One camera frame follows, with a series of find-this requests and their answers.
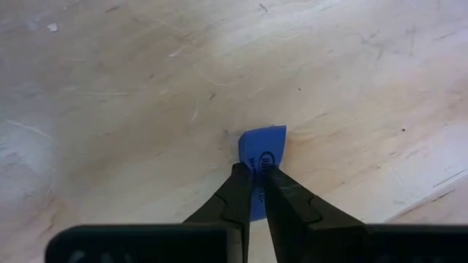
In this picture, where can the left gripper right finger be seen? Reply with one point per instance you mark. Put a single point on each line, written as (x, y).
(347, 244)

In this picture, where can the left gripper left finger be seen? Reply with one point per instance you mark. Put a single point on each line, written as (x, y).
(164, 244)

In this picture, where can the blue eraser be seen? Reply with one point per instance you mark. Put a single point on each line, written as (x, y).
(261, 144)

